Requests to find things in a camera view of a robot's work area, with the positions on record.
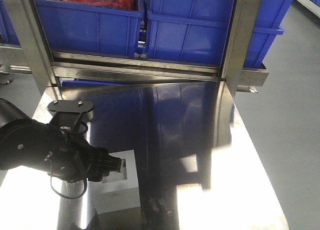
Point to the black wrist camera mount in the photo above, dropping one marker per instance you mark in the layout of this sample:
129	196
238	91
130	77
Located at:
71	115

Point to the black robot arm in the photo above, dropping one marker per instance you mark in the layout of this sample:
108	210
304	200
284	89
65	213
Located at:
58	147

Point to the blue bin far left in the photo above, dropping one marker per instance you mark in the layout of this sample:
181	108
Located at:
7	30

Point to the blue bin right upper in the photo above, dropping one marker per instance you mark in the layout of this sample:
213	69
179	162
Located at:
196	30

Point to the blue bin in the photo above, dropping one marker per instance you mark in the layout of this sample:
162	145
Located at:
7	30
196	30
90	28

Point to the gray box base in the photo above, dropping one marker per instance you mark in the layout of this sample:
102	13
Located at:
117	191

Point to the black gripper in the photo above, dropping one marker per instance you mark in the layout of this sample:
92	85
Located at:
93	164

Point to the blue bin left upper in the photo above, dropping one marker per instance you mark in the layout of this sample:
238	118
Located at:
90	28

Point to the stainless steel rack frame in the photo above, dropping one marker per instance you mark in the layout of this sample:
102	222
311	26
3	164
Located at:
34	56

